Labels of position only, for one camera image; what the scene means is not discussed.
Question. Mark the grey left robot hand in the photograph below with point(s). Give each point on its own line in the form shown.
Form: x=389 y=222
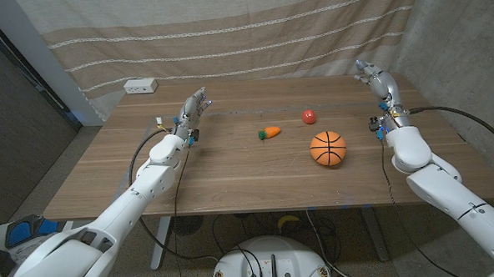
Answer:
x=189 y=116

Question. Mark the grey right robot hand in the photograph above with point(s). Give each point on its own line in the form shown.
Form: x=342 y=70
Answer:
x=384 y=86

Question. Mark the orange toy basketball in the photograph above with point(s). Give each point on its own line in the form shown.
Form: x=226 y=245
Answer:
x=328 y=148

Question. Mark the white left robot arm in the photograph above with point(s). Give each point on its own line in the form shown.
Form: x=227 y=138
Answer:
x=120 y=211

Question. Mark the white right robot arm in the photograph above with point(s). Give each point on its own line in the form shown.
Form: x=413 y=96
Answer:
x=441 y=188

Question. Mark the red toy apple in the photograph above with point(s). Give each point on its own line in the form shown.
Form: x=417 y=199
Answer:
x=308 y=116

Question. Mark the orange toy carrot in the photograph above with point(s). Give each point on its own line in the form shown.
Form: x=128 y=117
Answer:
x=272 y=132

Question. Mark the yellow toy banana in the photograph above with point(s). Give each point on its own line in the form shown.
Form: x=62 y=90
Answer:
x=286 y=218

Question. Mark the white power outlet box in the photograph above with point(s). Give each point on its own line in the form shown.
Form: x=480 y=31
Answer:
x=140 y=85

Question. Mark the beige striped fabric backdrop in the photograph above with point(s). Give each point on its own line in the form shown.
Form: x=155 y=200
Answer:
x=225 y=31

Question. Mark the round black fan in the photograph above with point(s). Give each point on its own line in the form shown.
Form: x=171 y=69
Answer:
x=187 y=224

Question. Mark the white table leg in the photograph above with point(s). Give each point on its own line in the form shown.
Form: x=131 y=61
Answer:
x=161 y=242

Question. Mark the grey table leg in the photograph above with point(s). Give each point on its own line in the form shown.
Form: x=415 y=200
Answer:
x=374 y=233

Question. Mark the white robot torso base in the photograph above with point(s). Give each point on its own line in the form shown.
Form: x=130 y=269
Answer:
x=277 y=254

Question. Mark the dark wooden door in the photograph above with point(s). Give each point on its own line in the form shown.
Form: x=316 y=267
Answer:
x=12 y=123

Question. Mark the blue black foot pedal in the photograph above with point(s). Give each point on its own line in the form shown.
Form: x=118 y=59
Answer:
x=19 y=232

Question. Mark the white door frame post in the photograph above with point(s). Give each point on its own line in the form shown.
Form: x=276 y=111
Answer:
x=52 y=67

